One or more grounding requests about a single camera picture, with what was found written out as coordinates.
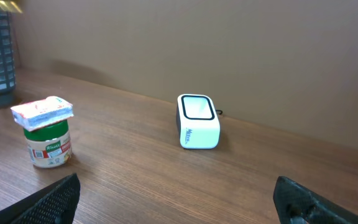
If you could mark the Knorr jar green lid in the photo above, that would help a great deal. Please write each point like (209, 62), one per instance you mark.
(49, 146)

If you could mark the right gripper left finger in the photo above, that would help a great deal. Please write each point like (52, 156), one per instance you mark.
(54, 204)

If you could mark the white barcode scanner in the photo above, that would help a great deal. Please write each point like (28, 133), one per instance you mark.
(197, 122)

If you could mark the pink Kleenex tissue pack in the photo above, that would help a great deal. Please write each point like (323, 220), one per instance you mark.
(41, 113)

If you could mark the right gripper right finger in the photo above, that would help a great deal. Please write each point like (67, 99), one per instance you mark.
(295, 203)

